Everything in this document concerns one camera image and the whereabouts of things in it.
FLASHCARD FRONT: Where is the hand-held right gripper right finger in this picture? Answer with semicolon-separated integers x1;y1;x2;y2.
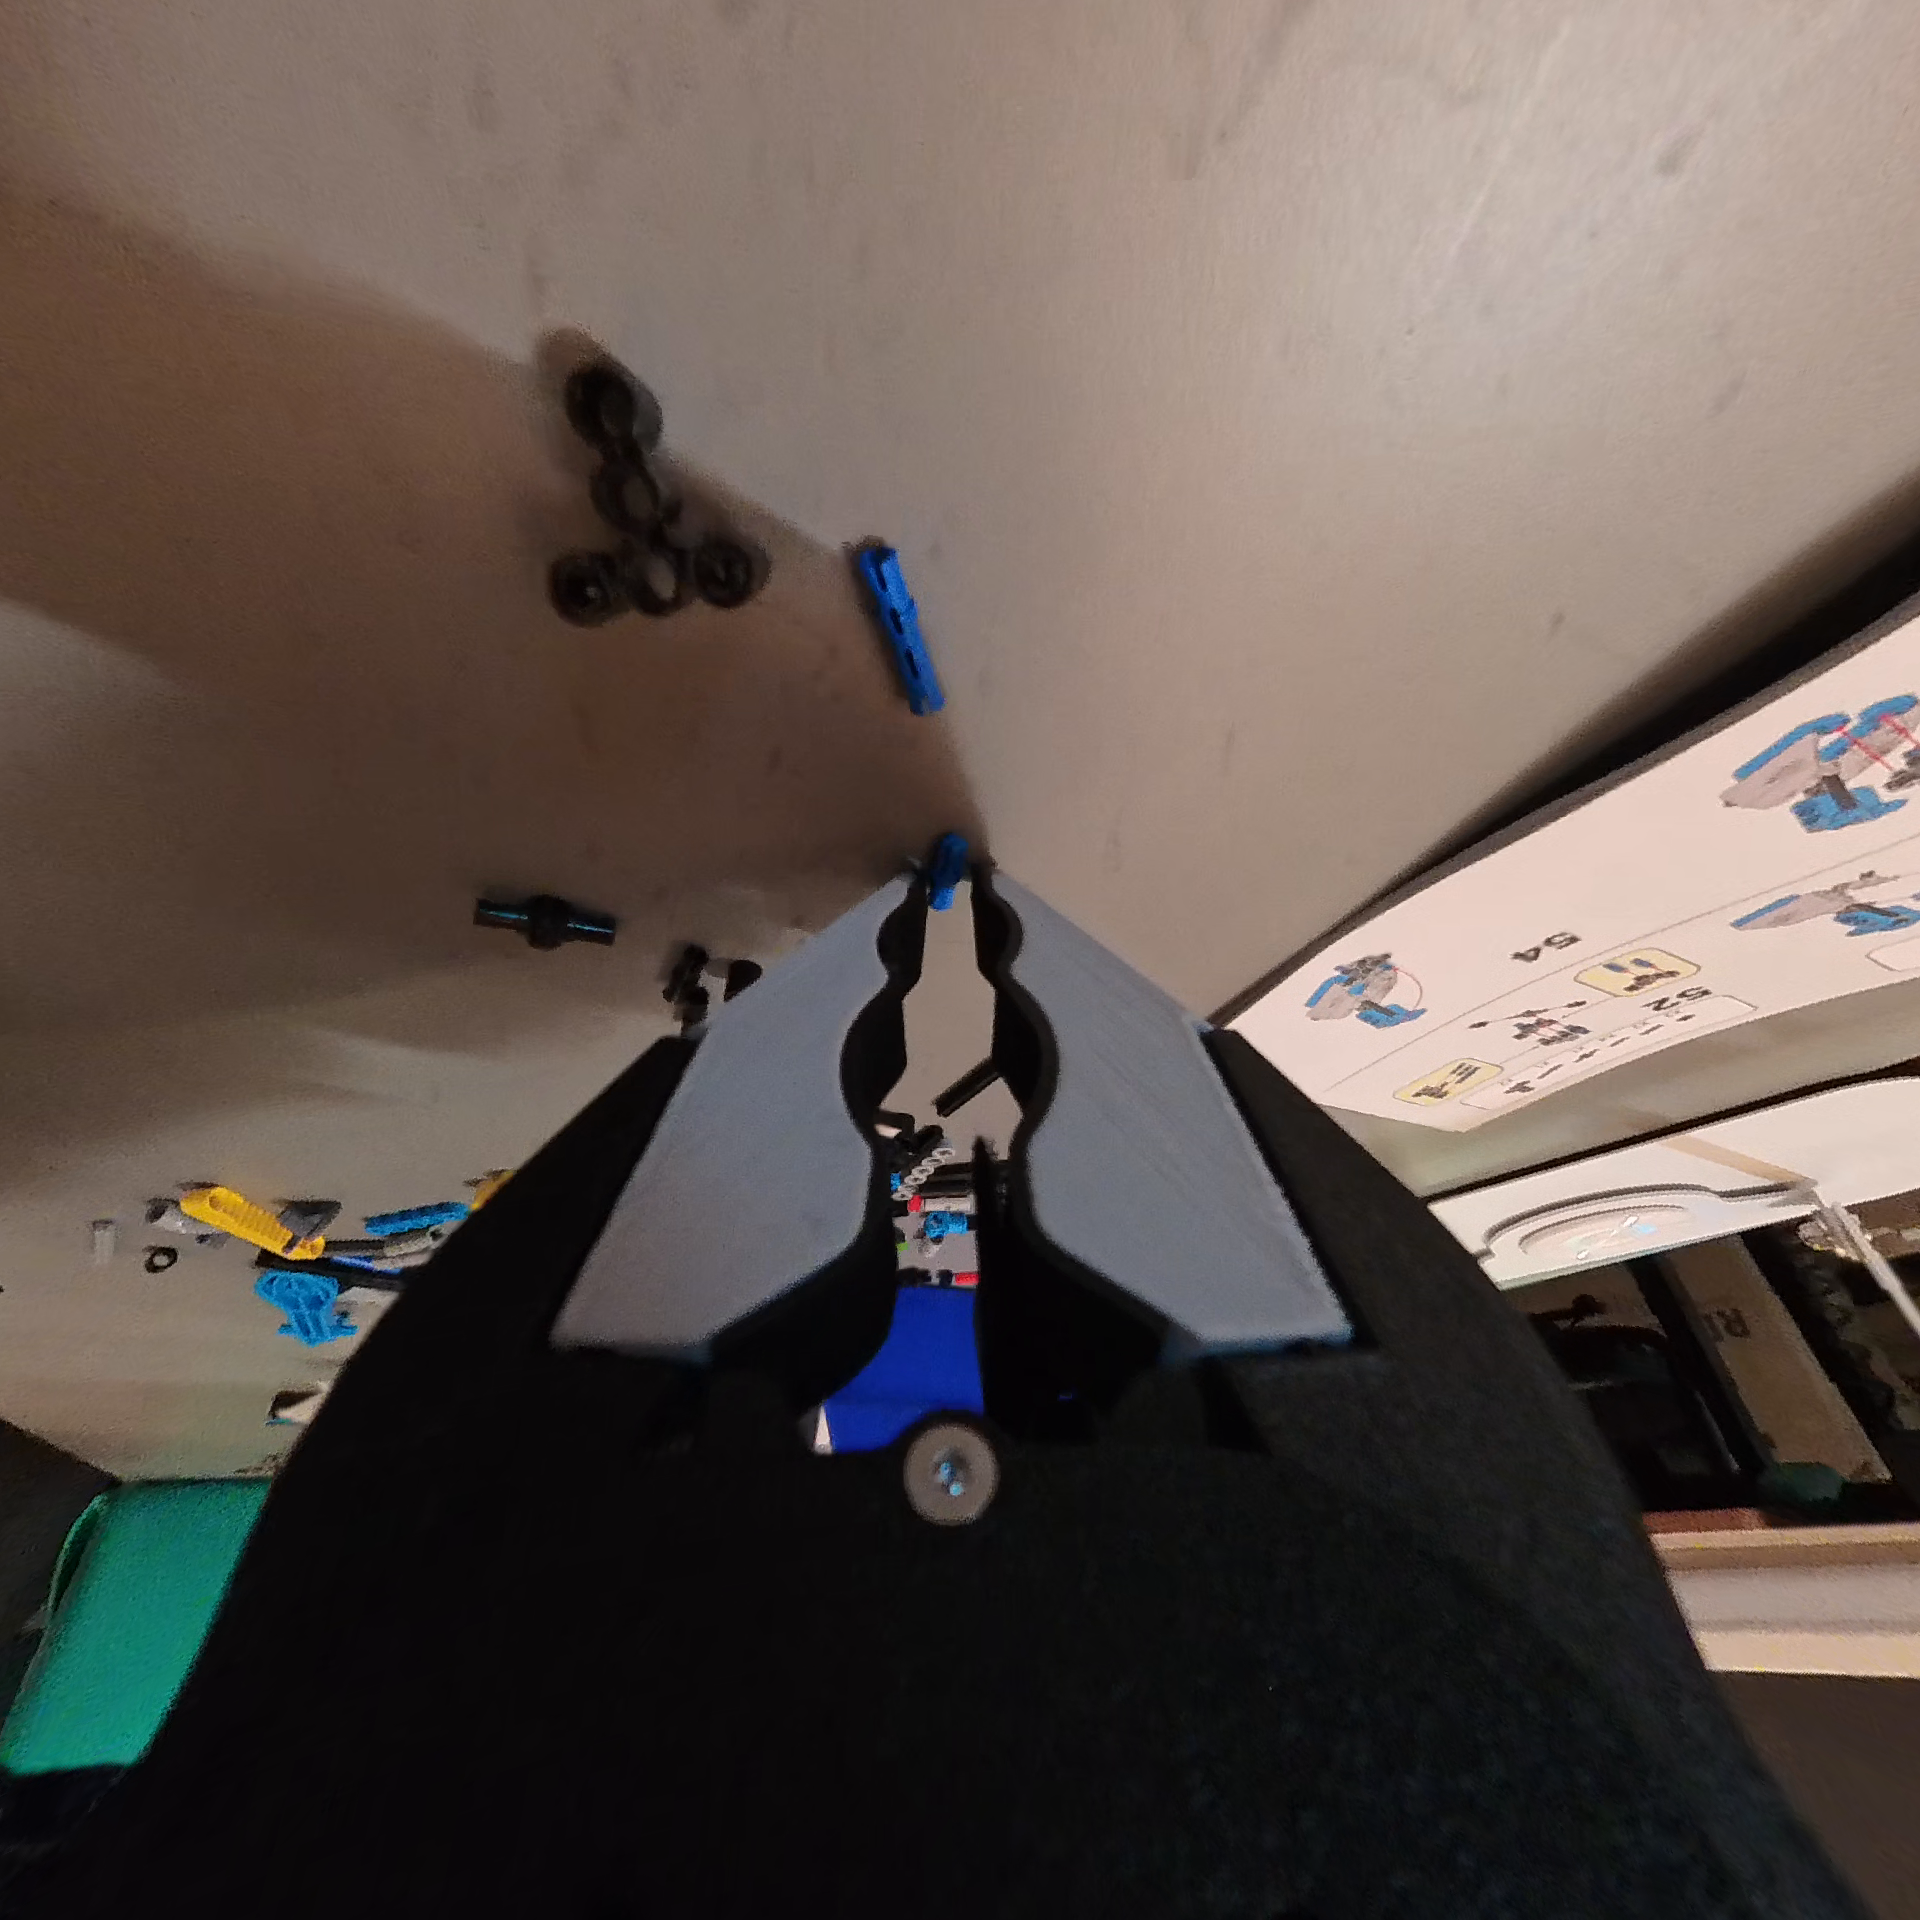
966;867;1348;1383

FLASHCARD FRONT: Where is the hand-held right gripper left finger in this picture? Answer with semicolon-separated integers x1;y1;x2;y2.
549;872;934;1389

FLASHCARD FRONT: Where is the black axle pin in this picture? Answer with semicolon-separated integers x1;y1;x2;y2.
474;892;617;951

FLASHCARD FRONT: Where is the white desk lamp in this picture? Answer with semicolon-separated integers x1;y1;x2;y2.
1425;1068;1920;1315

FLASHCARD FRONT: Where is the blue plastic bin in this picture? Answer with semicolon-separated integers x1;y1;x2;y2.
817;1282;993;1456

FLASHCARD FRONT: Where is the pile of small building pieces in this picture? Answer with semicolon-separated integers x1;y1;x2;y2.
90;1110;995;1354

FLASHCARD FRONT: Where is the yellow toy beam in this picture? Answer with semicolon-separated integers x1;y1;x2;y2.
180;1184;328;1261

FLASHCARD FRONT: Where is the open instruction booklet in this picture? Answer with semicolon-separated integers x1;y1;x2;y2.
1217;592;1920;1157

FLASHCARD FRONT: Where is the brown cardboard box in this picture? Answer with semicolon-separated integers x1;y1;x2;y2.
1651;1236;1894;1490

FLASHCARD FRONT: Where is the black T-shaped beam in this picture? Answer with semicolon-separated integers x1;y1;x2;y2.
544;356;770;629

